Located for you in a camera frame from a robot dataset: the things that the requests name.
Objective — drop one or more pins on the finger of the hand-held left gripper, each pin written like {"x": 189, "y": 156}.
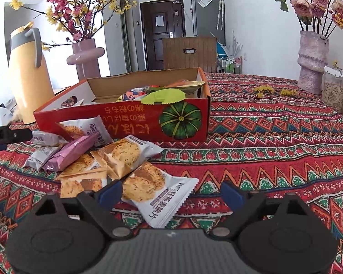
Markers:
{"x": 20, "y": 135}

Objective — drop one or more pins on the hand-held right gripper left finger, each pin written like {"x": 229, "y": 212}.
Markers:
{"x": 111, "y": 192}

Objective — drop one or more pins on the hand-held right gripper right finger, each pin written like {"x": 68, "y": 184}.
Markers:
{"x": 231, "y": 195}

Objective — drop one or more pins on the large white cookie snack packet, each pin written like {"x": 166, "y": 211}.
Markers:
{"x": 157, "y": 197}

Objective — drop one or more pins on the pink foil snack packet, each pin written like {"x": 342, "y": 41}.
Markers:
{"x": 68, "y": 155}

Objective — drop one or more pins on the red pumpkin-print cardboard box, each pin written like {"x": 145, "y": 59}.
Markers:
{"x": 131, "y": 122}

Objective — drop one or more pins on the red cartoon-print snack packet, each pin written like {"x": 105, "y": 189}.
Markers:
{"x": 134, "y": 94}

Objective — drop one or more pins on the orange cream-edged snack packet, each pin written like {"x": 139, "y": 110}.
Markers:
{"x": 185, "y": 85}

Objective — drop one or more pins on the small white snack packet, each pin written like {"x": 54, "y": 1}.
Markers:
{"x": 44, "y": 139}
{"x": 38, "y": 158}

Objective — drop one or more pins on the white plastic bag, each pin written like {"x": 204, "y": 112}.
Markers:
{"x": 1, "y": 114}

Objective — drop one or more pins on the orange cookie snack packet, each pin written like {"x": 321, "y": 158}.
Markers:
{"x": 74, "y": 187}
{"x": 80, "y": 165}

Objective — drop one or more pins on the yellow thermos jug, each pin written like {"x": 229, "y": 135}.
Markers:
{"x": 28, "y": 85}

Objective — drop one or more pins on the light green snack packet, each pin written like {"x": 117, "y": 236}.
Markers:
{"x": 163, "y": 97}

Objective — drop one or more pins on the fallen yellow flowers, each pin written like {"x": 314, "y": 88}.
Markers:
{"x": 288, "y": 92}
{"x": 264, "y": 90}

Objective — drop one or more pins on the rack with bottles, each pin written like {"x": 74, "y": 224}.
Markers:
{"x": 228, "y": 65}

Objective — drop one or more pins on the pink and yellow blossom branches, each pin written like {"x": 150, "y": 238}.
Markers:
{"x": 71, "y": 5}

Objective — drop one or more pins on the wooden chair back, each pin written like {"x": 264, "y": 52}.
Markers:
{"x": 188, "y": 61}

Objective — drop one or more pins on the clear lidded food container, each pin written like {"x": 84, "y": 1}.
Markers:
{"x": 337, "y": 91}

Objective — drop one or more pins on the white feather bundle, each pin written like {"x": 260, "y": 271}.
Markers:
{"x": 234, "y": 47}

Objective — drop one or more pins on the mottled pink tall vase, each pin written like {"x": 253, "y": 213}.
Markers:
{"x": 311, "y": 62}

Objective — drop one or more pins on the dark brown door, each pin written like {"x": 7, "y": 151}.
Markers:
{"x": 151, "y": 42}

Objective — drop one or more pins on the grey refrigerator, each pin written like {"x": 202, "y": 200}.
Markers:
{"x": 205, "y": 20}

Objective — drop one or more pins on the hanging white umbrellas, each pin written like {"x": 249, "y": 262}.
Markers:
{"x": 221, "y": 8}

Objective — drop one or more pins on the dried rose bouquet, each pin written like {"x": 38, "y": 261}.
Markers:
{"x": 302, "y": 4}

